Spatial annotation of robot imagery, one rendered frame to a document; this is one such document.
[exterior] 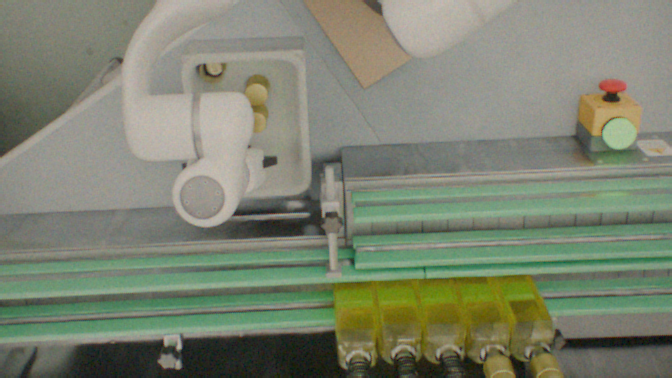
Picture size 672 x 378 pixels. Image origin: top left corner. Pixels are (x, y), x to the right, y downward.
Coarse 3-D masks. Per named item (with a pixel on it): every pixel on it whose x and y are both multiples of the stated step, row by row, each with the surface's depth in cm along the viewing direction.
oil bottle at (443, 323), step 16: (416, 288) 108; (432, 288) 107; (448, 288) 107; (432, 304) 103; (448, 304) 103; (432, 320) 100; (448, 320) 100; (464, 320) 101; (432, 336) 98; (448, 336) 98; (464, 336) 99; (432, 352) 99; (464, 352) 99
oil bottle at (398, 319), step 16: (384, 288) 107; (400, 288) 107; (384, 304) 103; (400, 304) 103; (416, 304) 104; (384, 320) 100; (400, 320) 100; (416, 320) 100; (384, 336) 99; (400, 336) 98; (416, 336) 98; (384, 352) 99; (416, 352) 99
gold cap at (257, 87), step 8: (248, 80) 114; (256, 80) 112; (264, 80) 114; (248, 88) 111; (256, 88) 111; (264, 88) 111; (248, 96) 112; (256, 96) 112; (264, 96) 112; (256, 104) 112
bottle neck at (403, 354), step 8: (400, 352) 97; (408, 352) 97; (400, 360) 95; (408, 360) 95; (400, 368) 94; (408, 368) 94; (416, 368) 95; (400, 376) 95; (408, 376) 96; (416, 376) 94
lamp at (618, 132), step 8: (608, 120) 114; (616, 120) 113; (624, 120) 112; (608, 128) 112; (616, 128) 112; (624, 128) 111; (632, 128) 112; (608, 136) 112; (616, 136) 112; (624, 136) 112; (632, 136) 112; (608, 144) 113; (616, 144) 113; (624, 144) 112
